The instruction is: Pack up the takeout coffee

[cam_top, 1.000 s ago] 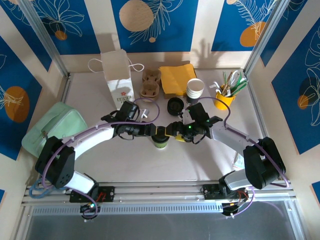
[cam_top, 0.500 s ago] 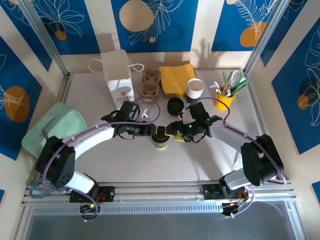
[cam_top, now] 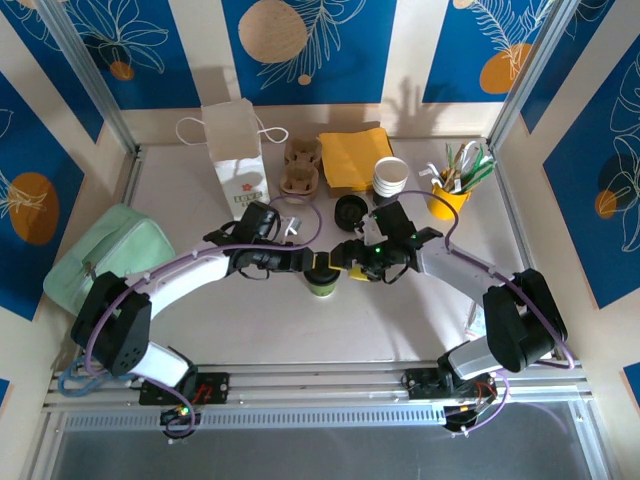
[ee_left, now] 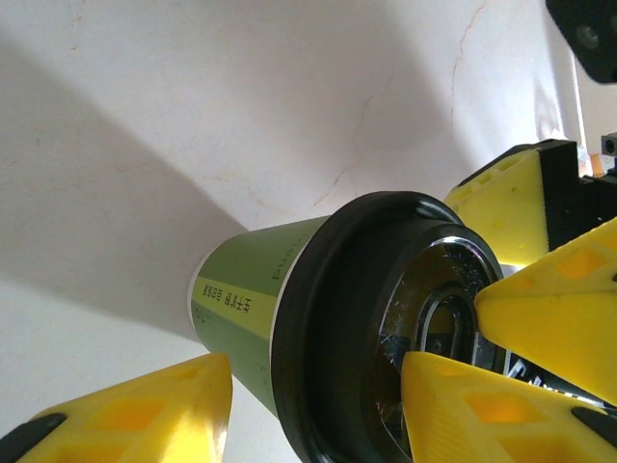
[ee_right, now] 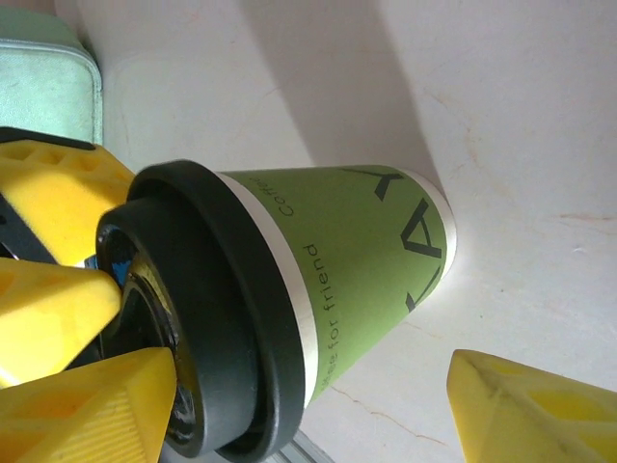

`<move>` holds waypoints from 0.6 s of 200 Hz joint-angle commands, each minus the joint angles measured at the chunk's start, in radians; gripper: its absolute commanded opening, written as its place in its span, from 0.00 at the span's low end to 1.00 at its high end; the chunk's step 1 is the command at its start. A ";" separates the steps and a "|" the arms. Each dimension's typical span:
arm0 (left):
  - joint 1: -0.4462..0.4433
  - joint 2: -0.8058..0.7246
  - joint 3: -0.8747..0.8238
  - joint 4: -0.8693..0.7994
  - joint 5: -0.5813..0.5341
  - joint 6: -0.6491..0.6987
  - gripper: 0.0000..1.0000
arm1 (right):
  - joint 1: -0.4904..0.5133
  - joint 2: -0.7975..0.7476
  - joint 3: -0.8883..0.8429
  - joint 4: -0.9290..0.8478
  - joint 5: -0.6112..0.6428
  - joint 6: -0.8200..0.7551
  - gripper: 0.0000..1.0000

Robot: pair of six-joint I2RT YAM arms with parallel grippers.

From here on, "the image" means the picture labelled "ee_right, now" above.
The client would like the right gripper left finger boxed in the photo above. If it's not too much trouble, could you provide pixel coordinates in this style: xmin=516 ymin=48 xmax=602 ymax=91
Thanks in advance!
xmin=0 ymin=347 xmax=177 ymax=463

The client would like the aluminium front rail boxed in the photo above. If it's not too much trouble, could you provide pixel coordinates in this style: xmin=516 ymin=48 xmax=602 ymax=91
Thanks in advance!
xmin=277 ymin=430 xmax=341 ymax=463

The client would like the mint green zip pouch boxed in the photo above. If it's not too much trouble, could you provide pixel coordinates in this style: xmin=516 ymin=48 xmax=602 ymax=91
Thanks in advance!
xmin=0 ymin=12 xmax=105 ymax=146

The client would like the green paper coffee cup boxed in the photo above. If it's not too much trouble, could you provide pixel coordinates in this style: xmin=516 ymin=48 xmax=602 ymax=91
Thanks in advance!
xmin=214 ymin=163 xmax=459 ymax=411
xmin=94 ymin=160 xmax=309 ymax=460

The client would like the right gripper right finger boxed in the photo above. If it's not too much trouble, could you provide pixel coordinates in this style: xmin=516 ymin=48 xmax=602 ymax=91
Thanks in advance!
xmin=447 ymin=349 xmax=617 ymax=463

